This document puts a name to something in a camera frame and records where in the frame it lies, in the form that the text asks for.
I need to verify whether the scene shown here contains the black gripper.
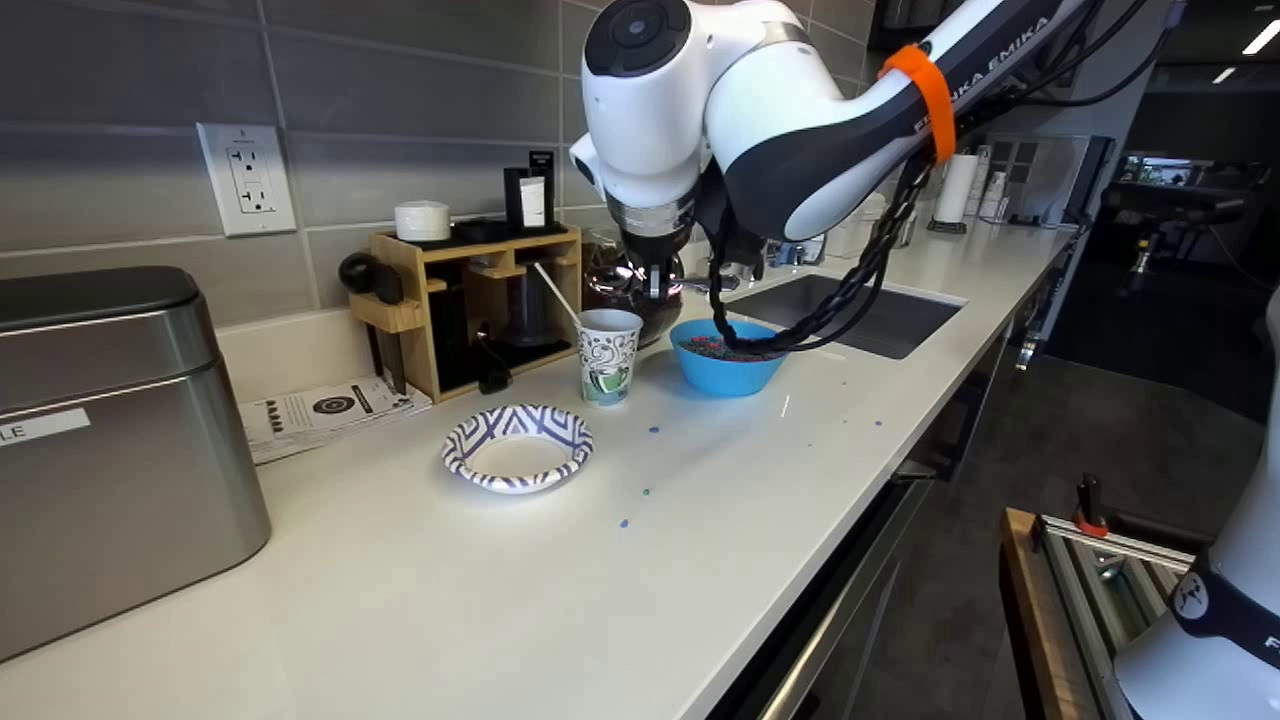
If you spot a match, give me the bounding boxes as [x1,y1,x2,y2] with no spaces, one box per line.
[624,234,688,301]

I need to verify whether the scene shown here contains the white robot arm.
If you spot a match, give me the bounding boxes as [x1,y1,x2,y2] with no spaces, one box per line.
[572,0,1084,264]

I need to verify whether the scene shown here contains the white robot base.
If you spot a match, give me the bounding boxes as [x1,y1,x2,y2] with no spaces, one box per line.
[1114,288,1280,720]

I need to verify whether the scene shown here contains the paper coffee cup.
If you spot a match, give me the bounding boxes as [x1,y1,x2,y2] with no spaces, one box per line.
[577,309,643,405]

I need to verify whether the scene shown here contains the blue patterned paper bowl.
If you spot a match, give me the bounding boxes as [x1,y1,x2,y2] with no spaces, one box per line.
[441,405,593,497]

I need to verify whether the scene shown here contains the wooden stir stick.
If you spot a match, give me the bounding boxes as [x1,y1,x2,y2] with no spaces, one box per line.
[529,262,578,331]

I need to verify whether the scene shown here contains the black box on shelf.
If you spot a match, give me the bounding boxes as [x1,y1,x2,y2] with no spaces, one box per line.
[505,149,555,234]

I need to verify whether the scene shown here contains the wooden organiser shelf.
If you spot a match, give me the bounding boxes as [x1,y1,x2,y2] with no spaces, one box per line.
[341,228,583,402]

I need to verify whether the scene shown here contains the white round container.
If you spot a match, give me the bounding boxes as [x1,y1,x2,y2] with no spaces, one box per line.
[391,200,452,245]

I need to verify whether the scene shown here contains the kitchen sink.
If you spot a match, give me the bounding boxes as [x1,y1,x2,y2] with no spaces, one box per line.
[731,278,957,360]

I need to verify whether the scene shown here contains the white paper card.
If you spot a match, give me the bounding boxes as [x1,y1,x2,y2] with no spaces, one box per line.
[241,376,423,465]

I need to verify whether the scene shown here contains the wooden cart with rails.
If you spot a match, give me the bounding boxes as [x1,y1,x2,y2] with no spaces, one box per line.
[1001,478,1203,720]

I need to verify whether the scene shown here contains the stainless steel bin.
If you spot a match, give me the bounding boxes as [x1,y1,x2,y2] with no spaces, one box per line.
[0,264,270,662]

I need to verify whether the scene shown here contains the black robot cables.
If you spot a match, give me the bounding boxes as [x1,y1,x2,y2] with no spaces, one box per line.
[698,0,1175,360]

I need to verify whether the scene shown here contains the orange cable strap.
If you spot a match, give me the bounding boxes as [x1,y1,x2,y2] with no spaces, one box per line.
[880,39,961,170]

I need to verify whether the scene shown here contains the white wall outlet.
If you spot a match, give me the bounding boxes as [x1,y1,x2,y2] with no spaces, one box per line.
[197,126,297,238]

